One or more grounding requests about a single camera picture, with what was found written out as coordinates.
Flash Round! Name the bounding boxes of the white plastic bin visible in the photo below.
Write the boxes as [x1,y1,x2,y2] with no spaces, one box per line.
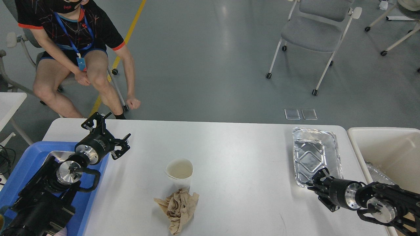
[346,127,420,236]

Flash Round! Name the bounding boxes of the white side table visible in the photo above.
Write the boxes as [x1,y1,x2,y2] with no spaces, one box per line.
[0,92,33,145]

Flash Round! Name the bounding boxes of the blue plastic tray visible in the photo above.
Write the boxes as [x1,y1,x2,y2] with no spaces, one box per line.
[1,141,110,236]

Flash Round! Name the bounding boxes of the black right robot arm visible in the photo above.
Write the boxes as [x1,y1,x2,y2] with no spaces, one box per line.
[306,168,420,236]

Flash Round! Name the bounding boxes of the white paper cup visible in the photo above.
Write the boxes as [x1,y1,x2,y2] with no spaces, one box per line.
[165,158,194,190]

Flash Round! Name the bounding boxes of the floor outlet cover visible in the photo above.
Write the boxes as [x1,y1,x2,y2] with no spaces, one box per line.
[301,108,318,120]
[284,109,301,120]

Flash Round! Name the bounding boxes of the grey office chair right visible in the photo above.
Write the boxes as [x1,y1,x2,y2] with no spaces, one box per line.
[265,0,363,96]

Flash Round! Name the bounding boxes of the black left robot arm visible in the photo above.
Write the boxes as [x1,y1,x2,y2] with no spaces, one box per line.
[1,112,131,236]

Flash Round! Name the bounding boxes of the stainless steel tray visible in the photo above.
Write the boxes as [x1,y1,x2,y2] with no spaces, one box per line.
[43,151,75,163]

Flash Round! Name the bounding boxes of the grey office chair left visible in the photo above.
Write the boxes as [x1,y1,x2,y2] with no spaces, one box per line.
[0,0,129,113]

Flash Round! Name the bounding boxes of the aluminium foil tray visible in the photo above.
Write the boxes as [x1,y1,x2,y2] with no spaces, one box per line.
[292,127,343,187]

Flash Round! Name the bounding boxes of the crumpled brown paper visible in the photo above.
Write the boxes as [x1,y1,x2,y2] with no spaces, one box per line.
[154,188,200,236]

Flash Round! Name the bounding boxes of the grey office chair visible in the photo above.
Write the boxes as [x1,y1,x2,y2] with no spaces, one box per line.
[0,0,129,113]
[265,0,363,96]

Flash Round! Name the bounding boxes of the person in patterned shirt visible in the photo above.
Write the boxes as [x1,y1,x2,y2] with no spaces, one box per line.
[15,0,141,119]

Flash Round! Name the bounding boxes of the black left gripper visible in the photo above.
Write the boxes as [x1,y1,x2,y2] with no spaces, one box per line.
[75,112,132,165]

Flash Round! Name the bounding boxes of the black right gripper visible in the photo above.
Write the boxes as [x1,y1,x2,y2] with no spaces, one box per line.
[307,167,362,212]

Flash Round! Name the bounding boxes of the floor outlet cover right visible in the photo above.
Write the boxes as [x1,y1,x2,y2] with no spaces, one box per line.
[301,108,318,120]

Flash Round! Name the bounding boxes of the floor outlet cover left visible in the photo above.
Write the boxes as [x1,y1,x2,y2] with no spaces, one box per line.
[284,109,301,120]

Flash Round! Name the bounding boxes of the white chair far right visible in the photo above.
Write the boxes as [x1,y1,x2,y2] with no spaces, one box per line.
[364,0,419,57]

